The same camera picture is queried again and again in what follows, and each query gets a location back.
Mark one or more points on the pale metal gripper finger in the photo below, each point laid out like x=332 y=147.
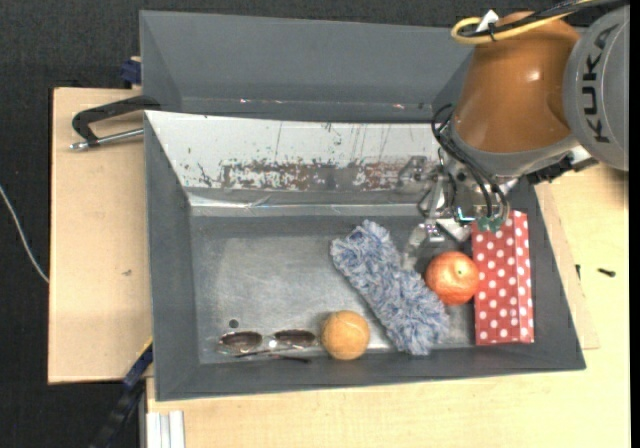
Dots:
x=419 y=248

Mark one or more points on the orange fruit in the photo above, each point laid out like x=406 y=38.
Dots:
x=452 y=278

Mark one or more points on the blue and white fluffy duster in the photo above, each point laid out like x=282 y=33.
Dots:
x=390 y=286

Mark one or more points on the red white-dotted box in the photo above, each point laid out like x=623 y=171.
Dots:
x=502 y=286

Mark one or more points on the orange-tan tennis ball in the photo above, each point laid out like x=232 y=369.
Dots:
x=345 y=335

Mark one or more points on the grey metal bin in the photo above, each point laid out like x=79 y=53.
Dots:
x=280 y=276

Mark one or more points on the brown-lens sunglasses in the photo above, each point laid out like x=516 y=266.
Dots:
x=295 y=338

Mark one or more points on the small black screw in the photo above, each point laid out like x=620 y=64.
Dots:
x=608 y=273

